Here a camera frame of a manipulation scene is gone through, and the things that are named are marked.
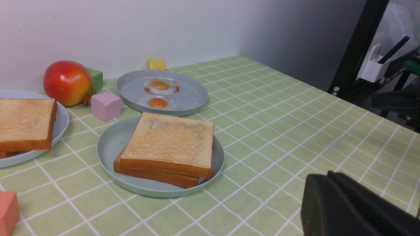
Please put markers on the light blue bread plate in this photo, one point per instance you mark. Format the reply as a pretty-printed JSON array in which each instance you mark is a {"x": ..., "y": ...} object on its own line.
[{"x": 60, "y": 125}]

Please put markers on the salmon red cube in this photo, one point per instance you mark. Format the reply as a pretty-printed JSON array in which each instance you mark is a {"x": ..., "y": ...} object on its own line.
[{"x": 9, "y": 212}]

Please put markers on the pink cube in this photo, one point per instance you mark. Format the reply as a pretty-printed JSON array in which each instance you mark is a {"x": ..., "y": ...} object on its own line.
[{"x": 106, "y": 106}]

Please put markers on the grey egg plate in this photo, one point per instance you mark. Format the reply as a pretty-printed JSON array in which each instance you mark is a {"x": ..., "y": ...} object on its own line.
[{"x": 191, "y": 96}]

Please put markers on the white holder box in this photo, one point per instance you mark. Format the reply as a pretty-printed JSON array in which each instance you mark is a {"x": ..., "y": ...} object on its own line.
[{"x": 371, "y": 70}]

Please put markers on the green cube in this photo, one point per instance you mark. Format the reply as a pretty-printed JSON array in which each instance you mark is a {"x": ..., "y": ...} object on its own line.
[{"x": 97, "y": 79}]

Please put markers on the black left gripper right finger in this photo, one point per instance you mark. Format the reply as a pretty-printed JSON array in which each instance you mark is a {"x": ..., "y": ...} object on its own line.
[{"x": 383, "y": 216}]

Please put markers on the black metal frame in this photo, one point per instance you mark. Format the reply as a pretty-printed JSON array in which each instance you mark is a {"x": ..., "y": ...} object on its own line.
[{"x": 392, "y": 96}]

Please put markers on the left fried egg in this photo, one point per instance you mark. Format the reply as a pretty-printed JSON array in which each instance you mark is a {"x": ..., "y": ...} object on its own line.
[{"x": 158, "y": 102}]

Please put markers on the yellow cube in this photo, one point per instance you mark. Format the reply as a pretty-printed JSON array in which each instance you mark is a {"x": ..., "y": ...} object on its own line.
[{"x": 157, "y": 64}]

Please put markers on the red yellow apple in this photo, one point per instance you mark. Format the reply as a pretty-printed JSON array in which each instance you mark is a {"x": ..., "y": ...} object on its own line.
[{"x": 68, "y": 82}]

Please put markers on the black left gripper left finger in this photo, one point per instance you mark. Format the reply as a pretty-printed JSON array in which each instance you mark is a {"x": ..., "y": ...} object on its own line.
[{"x": 326, "y": 211}]

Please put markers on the teal front plate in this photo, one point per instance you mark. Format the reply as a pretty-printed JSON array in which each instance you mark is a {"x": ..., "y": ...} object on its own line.
[{"x": 115, "y": 138}]

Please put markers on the toast slice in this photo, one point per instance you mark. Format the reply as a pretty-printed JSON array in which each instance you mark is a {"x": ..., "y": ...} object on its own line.
[
  {"x": 170, "y": 144},
  {"x": 178, "y": 180},
  {"x": 26, "y": 124},
  {"x": 4, "y": 155}
]

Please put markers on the black pen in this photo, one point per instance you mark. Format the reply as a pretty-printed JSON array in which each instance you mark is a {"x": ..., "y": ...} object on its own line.
[{"x": 394, "y": 50}]

